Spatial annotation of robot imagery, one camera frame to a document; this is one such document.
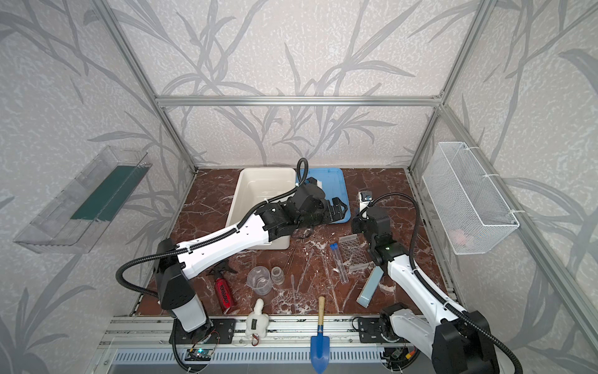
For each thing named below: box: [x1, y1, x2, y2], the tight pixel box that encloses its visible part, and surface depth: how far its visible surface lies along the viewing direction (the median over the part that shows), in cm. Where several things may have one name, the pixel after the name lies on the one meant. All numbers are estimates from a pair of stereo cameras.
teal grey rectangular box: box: [356, 264, 385, 309], surface depth 80 cm
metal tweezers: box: [283, 247, 296, 275], surface depth 90 cm
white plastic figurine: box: [245, 298, 270, 339], surface depth 75 cm
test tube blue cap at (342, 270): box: [329, 242, 349, 285], surface depth 90 cm
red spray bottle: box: [205, 260, 238, 315], surface depth 79 cm
